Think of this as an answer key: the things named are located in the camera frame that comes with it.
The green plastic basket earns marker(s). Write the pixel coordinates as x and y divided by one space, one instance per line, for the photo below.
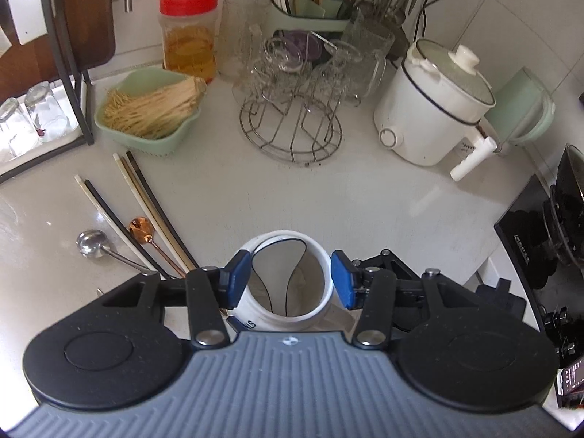
137 146

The tall clear glass pitcher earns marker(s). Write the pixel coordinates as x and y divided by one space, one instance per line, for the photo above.
237 36

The copper metal spoon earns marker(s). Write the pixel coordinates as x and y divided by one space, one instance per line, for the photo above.
139 229

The silver metal spoon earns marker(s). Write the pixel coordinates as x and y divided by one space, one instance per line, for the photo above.
91 242

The white ceramic utensil jar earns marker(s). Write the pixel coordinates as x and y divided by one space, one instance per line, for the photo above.
296 324

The brown chopstick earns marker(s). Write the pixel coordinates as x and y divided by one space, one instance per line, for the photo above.
150 203

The clear drinking glass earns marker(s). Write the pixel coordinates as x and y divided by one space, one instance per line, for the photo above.
45 109
13 127

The white drip tray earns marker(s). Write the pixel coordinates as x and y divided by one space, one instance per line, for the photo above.
68 134

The white rectangular plate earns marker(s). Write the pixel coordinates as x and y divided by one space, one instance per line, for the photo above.
27 4

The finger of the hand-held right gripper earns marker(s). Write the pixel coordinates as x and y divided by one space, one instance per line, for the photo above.
502 301

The purple bowl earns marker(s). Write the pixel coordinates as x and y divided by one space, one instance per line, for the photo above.
296 39

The black wok with glass lid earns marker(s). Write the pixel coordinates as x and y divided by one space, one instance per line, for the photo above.
570 200

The red-lidded plastic jar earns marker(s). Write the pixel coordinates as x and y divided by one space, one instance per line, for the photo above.
187 41

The cluster of crystal glass cups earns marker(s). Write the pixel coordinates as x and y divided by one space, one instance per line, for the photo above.
283 61

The black metal dish rack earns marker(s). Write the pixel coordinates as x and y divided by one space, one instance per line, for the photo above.
59 32

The green utensil drainer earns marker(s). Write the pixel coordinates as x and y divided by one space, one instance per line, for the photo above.
296 20

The white black-rimmed ceramic spoon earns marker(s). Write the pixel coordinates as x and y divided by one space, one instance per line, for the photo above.
276 301
278 260

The black glass cooktop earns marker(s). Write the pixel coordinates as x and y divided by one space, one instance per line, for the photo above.
520 237

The smartphone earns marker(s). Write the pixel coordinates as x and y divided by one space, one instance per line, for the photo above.
575 376

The bundle of dried noodles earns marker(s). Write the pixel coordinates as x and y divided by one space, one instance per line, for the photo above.
150 109

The white chopstick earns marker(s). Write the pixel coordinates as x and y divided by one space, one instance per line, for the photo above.
114 220
137 194

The brown wooden cutting board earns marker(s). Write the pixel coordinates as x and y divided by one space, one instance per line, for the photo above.
86 18

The white electric cooking pot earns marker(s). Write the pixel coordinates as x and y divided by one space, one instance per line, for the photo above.
419 118

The green electric kettle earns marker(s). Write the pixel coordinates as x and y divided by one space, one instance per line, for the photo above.
524 109

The black chopstick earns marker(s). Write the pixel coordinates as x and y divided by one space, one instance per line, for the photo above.
109 207
148 185

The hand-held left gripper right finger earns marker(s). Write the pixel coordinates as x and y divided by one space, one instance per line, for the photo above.
342 283

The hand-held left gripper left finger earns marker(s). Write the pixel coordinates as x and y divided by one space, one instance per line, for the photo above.
238 278

